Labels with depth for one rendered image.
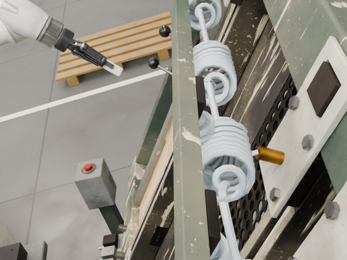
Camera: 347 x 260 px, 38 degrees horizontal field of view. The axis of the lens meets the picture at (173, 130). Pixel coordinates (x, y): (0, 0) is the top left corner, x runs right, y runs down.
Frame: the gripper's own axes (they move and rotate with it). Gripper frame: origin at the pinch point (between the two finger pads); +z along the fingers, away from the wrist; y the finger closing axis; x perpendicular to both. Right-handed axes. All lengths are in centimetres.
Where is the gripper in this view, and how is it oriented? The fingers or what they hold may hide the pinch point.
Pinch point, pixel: (112, 67)
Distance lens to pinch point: 176.6
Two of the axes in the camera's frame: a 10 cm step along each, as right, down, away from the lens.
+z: 8.2, 4.6, 3.4
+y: -3.9, 0.1, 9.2
